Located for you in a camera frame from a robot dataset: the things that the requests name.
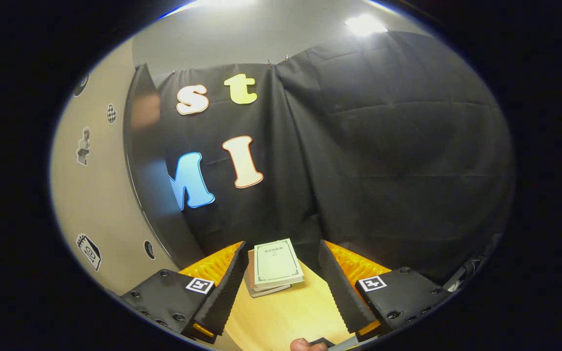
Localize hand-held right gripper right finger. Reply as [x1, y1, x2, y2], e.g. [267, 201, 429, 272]
[318, 239, 452, 343]

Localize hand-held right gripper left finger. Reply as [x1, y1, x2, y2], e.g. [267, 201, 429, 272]
[120, 240, 250, 344]

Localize beige cabinet door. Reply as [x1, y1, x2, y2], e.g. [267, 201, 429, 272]
[49, 39, 177, 298]

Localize brown book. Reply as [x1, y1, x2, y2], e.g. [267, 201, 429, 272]
[243, 250, 292, 298]

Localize pale green book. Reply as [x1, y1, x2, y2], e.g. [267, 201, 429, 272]
[253, 238, 305, 292]

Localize black backdrop cloth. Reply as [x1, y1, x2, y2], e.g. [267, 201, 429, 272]
[152, 30, 516, 286]

